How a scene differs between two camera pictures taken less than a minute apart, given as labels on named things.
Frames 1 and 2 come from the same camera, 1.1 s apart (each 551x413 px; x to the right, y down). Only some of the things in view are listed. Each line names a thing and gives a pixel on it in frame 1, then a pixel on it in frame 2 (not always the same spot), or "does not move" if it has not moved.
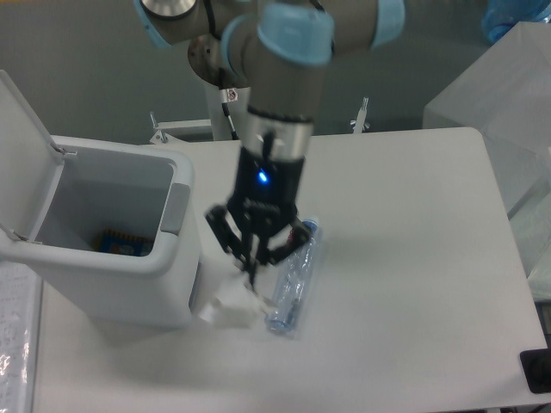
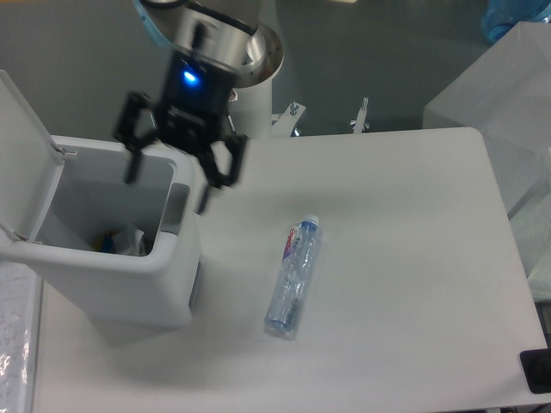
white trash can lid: [31, 165] does not move
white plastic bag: [236, 305] → [127, 241]
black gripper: [263, 199] → [194, 107]
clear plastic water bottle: [295, 281] does not move
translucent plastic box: [506, 97] does not move
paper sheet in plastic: [21, 304] does not move
